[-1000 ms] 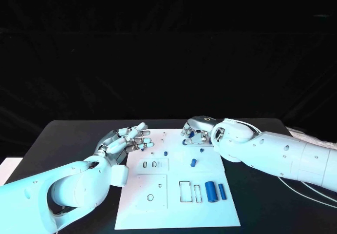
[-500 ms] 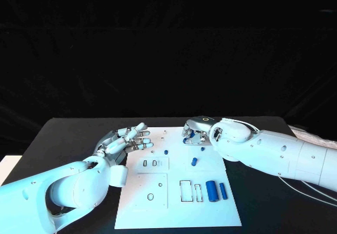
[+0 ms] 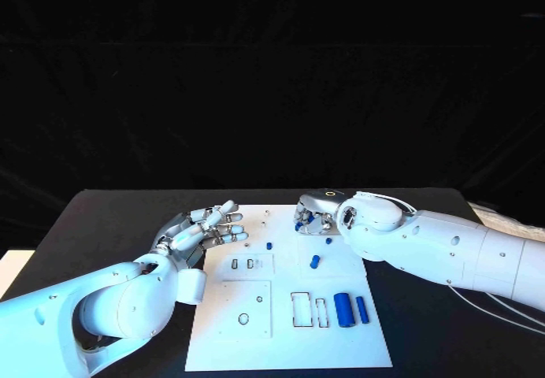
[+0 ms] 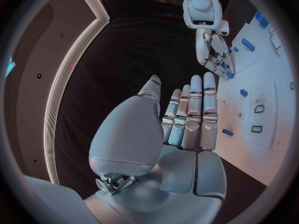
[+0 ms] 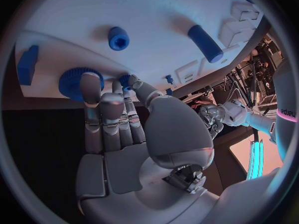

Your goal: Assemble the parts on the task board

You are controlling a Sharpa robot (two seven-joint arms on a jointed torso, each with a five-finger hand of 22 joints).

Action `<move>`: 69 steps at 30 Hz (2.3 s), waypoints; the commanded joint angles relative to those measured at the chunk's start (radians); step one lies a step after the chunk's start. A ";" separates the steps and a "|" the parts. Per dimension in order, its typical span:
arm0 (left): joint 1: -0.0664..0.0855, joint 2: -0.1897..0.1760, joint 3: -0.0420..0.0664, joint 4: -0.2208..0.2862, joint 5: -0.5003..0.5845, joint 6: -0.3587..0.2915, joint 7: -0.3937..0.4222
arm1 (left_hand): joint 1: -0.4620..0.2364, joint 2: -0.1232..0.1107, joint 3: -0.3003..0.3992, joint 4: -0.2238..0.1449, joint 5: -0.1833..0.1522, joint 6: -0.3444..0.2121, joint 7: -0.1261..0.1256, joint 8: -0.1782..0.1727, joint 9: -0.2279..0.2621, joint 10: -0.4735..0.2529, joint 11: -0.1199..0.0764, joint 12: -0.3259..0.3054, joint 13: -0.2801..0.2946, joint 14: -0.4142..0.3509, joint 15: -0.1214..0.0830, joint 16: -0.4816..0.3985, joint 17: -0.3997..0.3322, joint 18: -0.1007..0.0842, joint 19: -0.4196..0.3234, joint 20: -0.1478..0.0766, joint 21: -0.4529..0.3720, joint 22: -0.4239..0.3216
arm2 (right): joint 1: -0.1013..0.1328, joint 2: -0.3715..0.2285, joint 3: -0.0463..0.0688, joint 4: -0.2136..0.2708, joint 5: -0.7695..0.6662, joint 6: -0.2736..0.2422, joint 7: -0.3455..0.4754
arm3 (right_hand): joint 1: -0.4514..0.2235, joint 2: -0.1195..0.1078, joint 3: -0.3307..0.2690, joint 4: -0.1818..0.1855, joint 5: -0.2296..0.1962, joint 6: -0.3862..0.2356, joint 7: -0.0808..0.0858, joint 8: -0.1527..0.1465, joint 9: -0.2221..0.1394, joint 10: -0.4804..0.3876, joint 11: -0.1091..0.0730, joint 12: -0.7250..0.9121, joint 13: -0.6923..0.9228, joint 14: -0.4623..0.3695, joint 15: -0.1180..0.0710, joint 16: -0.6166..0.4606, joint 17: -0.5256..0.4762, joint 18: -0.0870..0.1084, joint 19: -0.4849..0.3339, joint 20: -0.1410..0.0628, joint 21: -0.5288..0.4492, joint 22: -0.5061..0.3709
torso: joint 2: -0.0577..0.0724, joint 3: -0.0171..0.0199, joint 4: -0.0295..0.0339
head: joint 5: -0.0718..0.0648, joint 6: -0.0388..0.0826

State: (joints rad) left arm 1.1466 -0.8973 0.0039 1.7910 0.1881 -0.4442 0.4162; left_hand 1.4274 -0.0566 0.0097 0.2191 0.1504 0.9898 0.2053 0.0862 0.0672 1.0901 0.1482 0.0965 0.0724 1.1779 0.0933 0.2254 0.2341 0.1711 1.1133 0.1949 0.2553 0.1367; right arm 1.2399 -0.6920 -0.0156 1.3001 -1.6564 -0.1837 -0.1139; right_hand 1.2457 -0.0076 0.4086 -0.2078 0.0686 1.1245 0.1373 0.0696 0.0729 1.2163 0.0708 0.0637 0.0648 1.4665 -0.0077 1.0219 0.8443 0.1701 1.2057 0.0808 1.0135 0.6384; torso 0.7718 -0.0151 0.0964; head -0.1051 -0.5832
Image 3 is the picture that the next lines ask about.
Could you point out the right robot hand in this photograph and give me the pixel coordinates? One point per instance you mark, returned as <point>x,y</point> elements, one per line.
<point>322,200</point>

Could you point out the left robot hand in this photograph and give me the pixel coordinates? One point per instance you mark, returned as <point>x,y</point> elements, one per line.
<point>193,233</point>

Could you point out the medium blue cylinder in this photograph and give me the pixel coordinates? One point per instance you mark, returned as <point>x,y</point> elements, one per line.
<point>299,226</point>

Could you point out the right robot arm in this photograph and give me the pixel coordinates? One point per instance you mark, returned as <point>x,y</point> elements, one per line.
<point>426,236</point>

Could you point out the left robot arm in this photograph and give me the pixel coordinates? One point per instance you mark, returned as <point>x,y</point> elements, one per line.
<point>128,295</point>

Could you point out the white task board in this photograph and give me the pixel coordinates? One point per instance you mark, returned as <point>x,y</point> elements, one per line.
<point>289,348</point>

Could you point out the thick blue cylinder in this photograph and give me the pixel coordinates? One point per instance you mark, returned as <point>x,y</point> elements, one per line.
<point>345,310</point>

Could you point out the thin blue cylinder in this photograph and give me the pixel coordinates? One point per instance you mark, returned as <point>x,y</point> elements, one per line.
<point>363,310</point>

